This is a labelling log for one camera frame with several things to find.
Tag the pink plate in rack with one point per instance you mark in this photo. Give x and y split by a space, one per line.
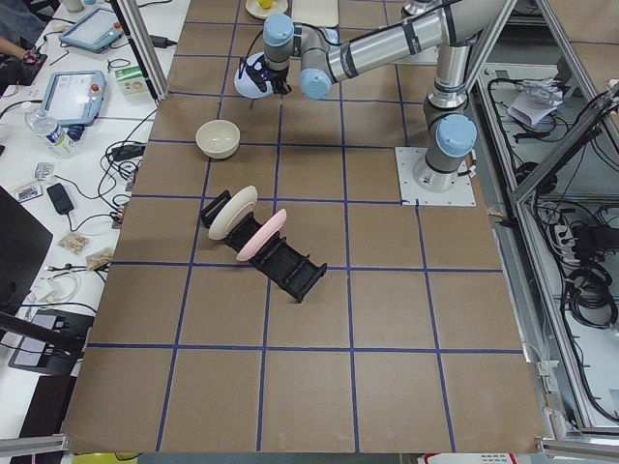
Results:
262 236

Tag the blue teach pendant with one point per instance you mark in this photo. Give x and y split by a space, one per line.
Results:
74 98
94 32

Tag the light blue plate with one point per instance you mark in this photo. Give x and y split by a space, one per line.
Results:
249 77

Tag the clear water bottle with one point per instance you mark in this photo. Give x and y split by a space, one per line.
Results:
49 130

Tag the aluminium frame post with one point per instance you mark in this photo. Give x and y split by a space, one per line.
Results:
144 52

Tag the far blue teach pendant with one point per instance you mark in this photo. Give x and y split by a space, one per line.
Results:
94 32

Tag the green white carton box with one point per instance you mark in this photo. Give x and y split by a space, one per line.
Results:
130 80

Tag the near blue teach pendant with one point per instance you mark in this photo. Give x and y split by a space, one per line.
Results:
74 98

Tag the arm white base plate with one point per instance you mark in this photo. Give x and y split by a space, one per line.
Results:
419 185

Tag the cream round plate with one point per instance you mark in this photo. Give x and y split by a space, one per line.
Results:
278 7

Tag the white rectangular tray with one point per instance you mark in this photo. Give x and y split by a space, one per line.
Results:
324 13

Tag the cream ceramic bowl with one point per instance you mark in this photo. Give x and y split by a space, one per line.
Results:
218 139

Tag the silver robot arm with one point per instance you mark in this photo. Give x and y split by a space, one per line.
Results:
450 26

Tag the cream plate in rack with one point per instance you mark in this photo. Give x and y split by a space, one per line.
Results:
240 205

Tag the black laptop charger brick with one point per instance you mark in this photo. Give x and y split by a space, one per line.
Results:
161 41

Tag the black power adapter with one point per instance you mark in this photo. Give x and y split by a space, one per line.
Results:
60 199

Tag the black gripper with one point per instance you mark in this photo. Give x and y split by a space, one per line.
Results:
278 77

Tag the black monitor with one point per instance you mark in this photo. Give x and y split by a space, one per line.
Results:
24 246

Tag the black dish rack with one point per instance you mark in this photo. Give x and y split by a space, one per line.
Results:
289 269

